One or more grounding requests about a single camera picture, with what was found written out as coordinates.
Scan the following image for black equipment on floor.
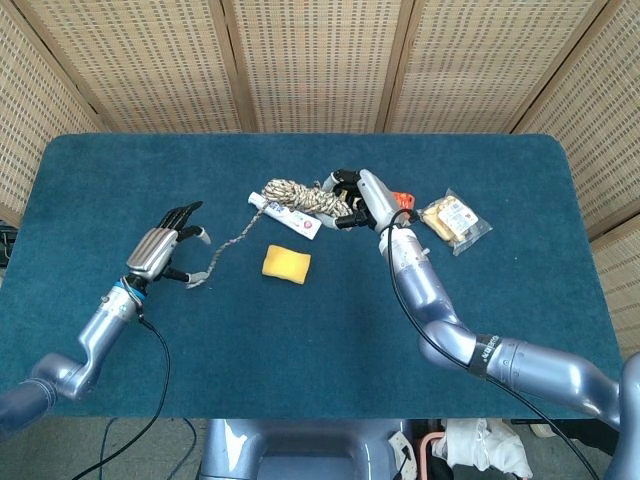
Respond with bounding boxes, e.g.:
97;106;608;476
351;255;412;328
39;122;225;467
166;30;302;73
0;225;19;266

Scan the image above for white crumpled cloth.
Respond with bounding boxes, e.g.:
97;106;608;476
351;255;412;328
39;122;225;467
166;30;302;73
432;418;534;476

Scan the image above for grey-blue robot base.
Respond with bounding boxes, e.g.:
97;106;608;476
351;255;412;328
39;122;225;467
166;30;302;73
198;418;416;480

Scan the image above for speckled beige braided rope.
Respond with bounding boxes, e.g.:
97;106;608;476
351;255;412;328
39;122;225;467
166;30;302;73
184;178;352;291

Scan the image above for black velcro strap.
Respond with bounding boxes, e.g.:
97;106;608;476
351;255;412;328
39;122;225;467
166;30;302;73
467;333;502;381

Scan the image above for white power strip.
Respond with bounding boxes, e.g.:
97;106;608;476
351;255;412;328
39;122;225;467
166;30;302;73
388;430;419;474

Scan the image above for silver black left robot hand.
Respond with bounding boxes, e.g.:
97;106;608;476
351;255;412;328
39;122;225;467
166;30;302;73
124;200;212;284

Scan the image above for clear bag of biscuits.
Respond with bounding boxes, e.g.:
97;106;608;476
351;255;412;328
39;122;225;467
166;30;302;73
416;188;493;257

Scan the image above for yellow sponge with green base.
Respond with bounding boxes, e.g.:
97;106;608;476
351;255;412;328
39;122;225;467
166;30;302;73
261;244;312;286

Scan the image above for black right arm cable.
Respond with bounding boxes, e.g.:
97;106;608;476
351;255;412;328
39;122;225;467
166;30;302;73
377;208;600;480

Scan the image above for teal felt table cover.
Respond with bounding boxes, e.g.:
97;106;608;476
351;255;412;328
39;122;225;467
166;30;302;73
0;132;630;420

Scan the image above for white toothpaste tube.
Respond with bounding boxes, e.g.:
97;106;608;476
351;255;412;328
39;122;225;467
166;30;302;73
247;192;323;241

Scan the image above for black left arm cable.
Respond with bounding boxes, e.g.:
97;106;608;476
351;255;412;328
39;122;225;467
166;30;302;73
77;317;171;480

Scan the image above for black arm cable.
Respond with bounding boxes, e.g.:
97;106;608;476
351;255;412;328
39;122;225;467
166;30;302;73
377;208;600;480
77;317;171;480

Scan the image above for pink tubular frame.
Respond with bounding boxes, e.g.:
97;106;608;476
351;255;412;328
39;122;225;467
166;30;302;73
418;432;446;480

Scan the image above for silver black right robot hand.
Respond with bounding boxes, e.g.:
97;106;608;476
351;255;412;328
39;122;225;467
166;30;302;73
322;168;414;233

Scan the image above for woven wooden folding screen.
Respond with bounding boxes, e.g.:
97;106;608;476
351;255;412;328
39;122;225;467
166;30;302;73
0;0;640;361

